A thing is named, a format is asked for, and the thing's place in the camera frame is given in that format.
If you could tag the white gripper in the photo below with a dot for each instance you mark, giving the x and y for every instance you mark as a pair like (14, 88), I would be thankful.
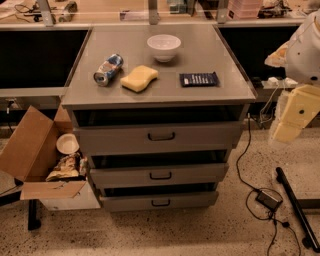
(304, 56)

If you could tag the grey bottom drawer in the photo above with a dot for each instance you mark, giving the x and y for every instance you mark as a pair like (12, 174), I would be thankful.
(157, 202)

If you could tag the grey drawer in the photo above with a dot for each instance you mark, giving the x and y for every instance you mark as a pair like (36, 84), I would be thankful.
(158, 175)
(157, 202)
(159, 138)

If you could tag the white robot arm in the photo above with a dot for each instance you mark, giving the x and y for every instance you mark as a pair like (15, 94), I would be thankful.
(300, 57)

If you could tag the grey top drawer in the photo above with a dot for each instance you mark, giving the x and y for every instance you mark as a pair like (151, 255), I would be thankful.
(159, 138)

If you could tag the grey drawer cabinet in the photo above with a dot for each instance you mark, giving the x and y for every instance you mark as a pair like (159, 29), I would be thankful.
(164, 101)

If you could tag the grey middle drawer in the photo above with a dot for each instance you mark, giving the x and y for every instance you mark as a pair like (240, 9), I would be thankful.
(158, 175)

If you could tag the white power strip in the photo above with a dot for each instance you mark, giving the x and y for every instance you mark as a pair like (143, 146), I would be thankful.
(290, 83)

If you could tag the white plug adapter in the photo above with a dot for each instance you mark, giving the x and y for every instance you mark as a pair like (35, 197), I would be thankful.
(273, 81)

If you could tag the pink storage box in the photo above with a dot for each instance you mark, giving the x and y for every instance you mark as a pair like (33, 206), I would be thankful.
(244, 9)

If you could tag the dark blue snack packet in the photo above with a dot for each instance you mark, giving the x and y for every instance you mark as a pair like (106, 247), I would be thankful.
(199, 79)

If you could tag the black power adapter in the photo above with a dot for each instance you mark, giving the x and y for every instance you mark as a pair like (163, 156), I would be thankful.
(268, 201)

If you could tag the white bowl on cabinet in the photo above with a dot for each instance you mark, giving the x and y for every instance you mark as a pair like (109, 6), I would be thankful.
(163, 47)

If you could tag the yellow sponge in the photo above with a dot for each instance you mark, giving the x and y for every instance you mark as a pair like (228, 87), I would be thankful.
(139, 78)

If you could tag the blue crushed soda can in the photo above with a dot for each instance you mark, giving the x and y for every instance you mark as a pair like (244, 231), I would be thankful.
(108, 69)

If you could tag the white bowl in box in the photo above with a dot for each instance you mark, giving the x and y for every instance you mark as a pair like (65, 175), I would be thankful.
(67, 144)

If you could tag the crumpled snack bag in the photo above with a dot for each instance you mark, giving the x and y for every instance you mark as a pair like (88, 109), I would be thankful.
(71, 167)

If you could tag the brown cardboard box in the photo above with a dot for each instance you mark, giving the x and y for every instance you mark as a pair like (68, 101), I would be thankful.
(29, 155)

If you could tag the black stand leg left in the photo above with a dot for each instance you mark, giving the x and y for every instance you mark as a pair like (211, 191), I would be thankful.
(13, 194)

